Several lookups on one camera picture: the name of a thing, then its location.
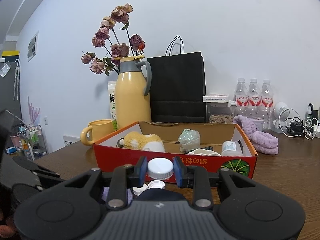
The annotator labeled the clear plastic swab box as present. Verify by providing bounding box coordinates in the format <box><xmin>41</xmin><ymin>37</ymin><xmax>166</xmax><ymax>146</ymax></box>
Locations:
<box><xmin>221</xmin><ymin>141</ymin><xmax>244</xmax><ymax>156</ymax></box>

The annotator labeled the purple cloth pouch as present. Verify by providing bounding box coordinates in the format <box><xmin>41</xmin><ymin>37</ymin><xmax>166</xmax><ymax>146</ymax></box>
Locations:
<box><xmin>101</xmin><ymin>187</ymin><xmax>134</xmax><ymax>204</ymax></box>

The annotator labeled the white face mask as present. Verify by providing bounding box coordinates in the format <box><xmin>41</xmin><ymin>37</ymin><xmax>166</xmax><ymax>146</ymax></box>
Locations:
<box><xmin>187</xmin><ymin>148</ymin><xmax>222</xmax><ymax>156</ymax></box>

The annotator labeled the yellow thermos jug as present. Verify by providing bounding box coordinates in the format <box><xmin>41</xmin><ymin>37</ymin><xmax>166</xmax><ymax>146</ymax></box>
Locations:
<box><xmin>115</xmin><ymin>55</ymin><xmax>152</xmax><ymax>130</ymax></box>

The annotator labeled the small pale plastic tub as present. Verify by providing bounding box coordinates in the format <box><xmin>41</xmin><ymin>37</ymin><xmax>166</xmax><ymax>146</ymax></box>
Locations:
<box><xmin>252</xmin><ymin>118</ymin><xmax>264</xmax><ymax>132</ymax></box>

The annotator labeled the navy zip pouch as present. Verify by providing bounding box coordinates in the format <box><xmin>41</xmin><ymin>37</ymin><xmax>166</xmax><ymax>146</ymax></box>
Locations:
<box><xmin>136</xmin><ymin>189</ymin><xmax>186</xmax><ymax>201</ymax></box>

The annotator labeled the purple wall sticker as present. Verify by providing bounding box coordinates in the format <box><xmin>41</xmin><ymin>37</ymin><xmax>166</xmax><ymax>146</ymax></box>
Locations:
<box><xmin>27</xmin><ymin>95</ymin><xmax>41</xmax><ymax>125</ymax></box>

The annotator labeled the clear water bottle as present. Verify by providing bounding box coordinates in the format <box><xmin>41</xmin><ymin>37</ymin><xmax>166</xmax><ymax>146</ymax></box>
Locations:
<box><xmin>234</xmin><ymin>78</ymin><xmax>248</xmax><ymax>117</ymax></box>
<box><xmin>260</xmin><ymin>79</ymin><xmax>273</xmax><ymax>130</ymax></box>
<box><xmin>248</xmin><ymin>78</ymin><xmax>261</xmax><ymax>119</ymax></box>

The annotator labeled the white panel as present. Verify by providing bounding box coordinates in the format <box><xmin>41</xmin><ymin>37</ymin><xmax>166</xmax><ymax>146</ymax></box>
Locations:
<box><xmin>62</xmin><ymin>134</ymin><xmax>83</xmax><ymax>146</ymax></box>

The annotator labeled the tangle of charging cables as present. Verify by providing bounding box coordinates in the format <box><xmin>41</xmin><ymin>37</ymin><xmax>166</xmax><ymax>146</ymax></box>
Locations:
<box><xmin>281</xmin><ymin>108</ymin><xmax>318</xmax><ymax>139</ymax></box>

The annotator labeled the yellow mug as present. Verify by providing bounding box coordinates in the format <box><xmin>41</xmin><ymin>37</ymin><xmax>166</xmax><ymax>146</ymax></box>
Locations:
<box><xmin>80</xmin><ymin>119</ymin><xmax>114</xmax><ymax>146</ymax></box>

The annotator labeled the small white fan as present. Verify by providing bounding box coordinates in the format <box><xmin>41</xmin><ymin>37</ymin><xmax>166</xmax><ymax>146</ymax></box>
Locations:
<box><xmin>271</xmin><ymin>102</ymin><xmax>290</xmax><ymax>133</ymax></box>

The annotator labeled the iridescent wrap ball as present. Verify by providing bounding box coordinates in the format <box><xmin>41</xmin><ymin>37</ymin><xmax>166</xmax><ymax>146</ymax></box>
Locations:
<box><xmin>178</xmin><ymin>129</ymin><xmax>201</xmax><ymax>152</ymax></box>

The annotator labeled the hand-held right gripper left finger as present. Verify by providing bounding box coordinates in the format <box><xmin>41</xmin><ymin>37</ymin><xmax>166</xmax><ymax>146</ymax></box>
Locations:
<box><xmin>64</xmin><ymin>156</ymin><xmax>148</xmax><ymax>210</ymax></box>

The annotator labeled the person's left hand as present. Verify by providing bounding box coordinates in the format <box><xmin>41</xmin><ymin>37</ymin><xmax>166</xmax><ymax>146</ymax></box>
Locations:
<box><xmin>0</xmin><ymin>211</ymin><xmax>17</xmax><ymax>239</ymax></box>

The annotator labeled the clear seed container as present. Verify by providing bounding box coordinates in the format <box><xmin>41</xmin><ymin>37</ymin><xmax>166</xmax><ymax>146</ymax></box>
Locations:
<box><xmin>202</xmin><ymin>94</ymin><xmax>237</xmax><ymax>124</ymax></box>

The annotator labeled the yellow and white plush toy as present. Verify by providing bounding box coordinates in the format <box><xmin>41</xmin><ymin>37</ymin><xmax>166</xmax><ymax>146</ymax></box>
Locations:
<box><xmin>117</xmin><ymin>131</ymin><xmax>166</xmax><ymax>153</ymax></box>

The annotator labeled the wall poster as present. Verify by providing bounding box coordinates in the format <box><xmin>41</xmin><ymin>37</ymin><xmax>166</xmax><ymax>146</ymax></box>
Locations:
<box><xmin>27</xmin><ymin>31</ymin><xmax>39</xmax><ymax>62</ymax></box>

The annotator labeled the wire storage rack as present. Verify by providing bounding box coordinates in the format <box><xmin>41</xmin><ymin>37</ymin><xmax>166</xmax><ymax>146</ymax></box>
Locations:
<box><xmin>19</xmin><ymin>124</ymin><xmax>48</xmax><ymax>161</ymax></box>

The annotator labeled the red cardboard box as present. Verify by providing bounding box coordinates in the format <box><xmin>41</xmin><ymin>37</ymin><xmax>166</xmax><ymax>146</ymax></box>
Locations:
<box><xmin>92</xmin><ymin>121</ymin><xmax>258</xmax><ymax>183</ymax></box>

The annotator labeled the black paper bag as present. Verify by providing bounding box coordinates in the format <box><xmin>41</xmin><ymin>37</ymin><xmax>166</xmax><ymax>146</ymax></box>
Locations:
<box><xmin>147</xmin><ymin>35</ymin><xmax>207</xmax><ymax>123</ymax></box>

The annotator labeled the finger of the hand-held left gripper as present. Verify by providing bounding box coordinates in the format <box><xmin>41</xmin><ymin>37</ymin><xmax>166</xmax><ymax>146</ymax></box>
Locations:
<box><xmin>12</xmin><ymin>156</ymin><xmax>64</xmax><ymax>189</ymax></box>

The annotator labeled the white bottle cap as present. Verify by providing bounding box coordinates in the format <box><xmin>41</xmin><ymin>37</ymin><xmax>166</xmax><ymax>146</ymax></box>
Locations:
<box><xmin>148</xmin><ymin>180</ymin><xmax>166</xmax><ymax>190</ymax></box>
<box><xmin>132</xmin><ymin>184</ymin><xmax>149</xmax><ymax>196</ymax></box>
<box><xmin>147</xmin><ymin>158</ymin><xmax>174</xmax><ymax>180</ymax></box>

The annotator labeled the dried pink rose bouquet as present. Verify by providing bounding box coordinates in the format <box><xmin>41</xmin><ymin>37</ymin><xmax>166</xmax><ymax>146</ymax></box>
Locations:
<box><xmin>80</xmin><ymin>3</ymin><xmax>145</xmax><ymax>76</ymax></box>

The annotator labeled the black usb cable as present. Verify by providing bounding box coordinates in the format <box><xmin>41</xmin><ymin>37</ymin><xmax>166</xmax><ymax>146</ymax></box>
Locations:
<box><xmin>180</xmin><ymin>146</ymin><xmax>214</xmax><ymax>155</ymax></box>

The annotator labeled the purple fluffy headband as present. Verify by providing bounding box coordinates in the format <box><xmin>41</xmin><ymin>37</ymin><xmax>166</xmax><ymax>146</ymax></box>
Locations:
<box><xmin>232</xmin><ymin>115</ymin><xmax>279</xmax><ymax>155</ymax></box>

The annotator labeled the dark cabinet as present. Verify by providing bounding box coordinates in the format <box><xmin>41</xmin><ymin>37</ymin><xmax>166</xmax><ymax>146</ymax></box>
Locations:
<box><xmin>0</xmin><ymin>61</ymin><xmax>23</xmax><ymax>124</ymax></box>

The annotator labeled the white milk carton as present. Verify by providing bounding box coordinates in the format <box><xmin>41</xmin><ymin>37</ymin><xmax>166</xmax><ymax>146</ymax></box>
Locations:
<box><xmin>107</xmin><ymin>81</ymin><xmax>118</xmax><ymax>132</ymax></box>

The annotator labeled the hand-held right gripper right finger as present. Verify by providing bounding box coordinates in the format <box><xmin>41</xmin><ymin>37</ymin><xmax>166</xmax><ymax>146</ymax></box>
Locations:
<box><xmin>173</xmin><ymin>156</ymin><xmax>258</xmax><ymax>209</ymax></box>

